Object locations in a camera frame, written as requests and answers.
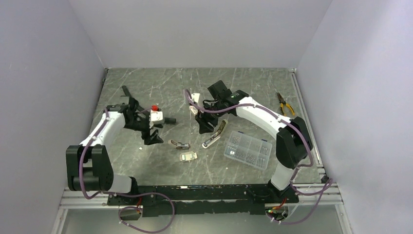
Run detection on white staple box tray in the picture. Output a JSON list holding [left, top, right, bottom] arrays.
[[179, 151, 198, 162]]

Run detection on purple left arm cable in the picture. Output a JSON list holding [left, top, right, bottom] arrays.
[[78, 108, 176, 234]]

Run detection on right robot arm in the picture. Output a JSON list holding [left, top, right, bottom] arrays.
[[184, 80, 313, 202]]

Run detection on brown stapler base part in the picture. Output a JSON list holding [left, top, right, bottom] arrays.
[[168, 140, 190, 150]]

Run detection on aluminium frame rail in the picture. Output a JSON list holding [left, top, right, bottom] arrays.
[[59, 184, 344, 209], [288, 68, 329, 182]]

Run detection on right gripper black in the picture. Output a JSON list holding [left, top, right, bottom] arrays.
[[195, 100, 225, 135]]

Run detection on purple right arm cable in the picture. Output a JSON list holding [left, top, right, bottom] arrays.
[[183, 89, 334, 226]]

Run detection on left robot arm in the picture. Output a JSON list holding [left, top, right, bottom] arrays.
[[66, 97, 165, 205]]

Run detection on aluminium frame rail front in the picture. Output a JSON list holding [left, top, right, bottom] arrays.
[[59, 184, 344, 209]]

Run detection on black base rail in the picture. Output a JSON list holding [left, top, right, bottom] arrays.
[[107, 183, 299, 217]]

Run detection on black rubber hose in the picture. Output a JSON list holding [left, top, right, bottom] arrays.
[[121, 85, 177, 125]]

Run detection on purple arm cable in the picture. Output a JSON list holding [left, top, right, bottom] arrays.
[[78, 108, 176, 234], [183, 89, 334, 226]]

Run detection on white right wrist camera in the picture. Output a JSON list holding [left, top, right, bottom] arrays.
[[188, 93, 201, 116]]

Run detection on orange handled pliers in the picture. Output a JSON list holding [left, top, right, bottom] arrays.
[[277, 92, 295, 116]]

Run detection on clear plastic screw organizer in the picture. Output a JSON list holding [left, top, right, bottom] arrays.
[[224, 131, 272, 170]]

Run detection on aluminium frame rail right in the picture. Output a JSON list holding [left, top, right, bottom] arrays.
[[288, 68, 329, 182]]

